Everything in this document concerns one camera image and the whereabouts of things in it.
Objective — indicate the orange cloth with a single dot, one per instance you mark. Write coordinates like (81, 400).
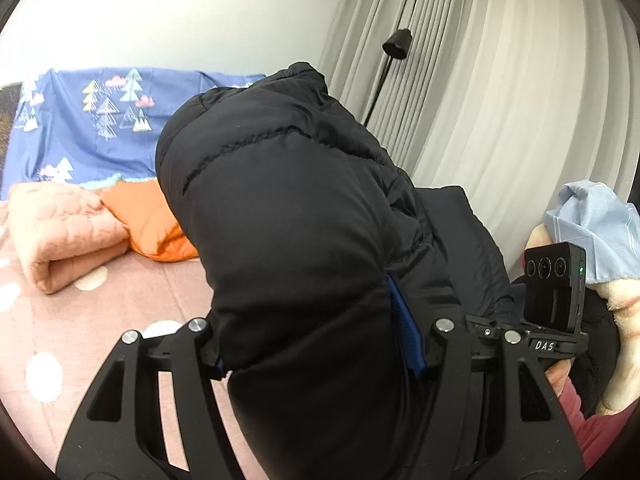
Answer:
(145, 220)

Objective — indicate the person's right forearm pink sleeve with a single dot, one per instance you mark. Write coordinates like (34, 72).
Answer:
(595, 430)

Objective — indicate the pink quilted blanket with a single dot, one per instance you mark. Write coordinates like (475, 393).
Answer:
(65, 230)

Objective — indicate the blue tree-print sheet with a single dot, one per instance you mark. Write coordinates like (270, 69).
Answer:
(65, 145)

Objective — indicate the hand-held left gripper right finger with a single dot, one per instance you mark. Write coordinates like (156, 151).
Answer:
(407, 330)

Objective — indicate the black floor lamp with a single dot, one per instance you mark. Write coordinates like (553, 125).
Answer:
(397, 45)

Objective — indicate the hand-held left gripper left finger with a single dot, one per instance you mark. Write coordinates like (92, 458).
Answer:
(210, 355)

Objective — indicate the dark tree-print pillow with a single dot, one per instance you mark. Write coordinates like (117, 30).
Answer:
(7, 110)

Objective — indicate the pink dotted bed sheet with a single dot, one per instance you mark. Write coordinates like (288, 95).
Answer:
(125, 300)

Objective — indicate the grey pleated curtain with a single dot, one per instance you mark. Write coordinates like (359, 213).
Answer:
(500, 85)

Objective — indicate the cream fleece garment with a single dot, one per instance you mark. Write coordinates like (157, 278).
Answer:
(625, 360)

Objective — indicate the light blue cloth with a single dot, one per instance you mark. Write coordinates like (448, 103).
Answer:
(595, 230)

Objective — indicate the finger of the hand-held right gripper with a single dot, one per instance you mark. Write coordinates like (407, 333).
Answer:
(482, 324)

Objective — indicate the black puffer jacket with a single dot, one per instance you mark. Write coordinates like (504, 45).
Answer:
(300, 220)

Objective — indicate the person's right hand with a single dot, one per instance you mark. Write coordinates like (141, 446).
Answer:
(560, 374)

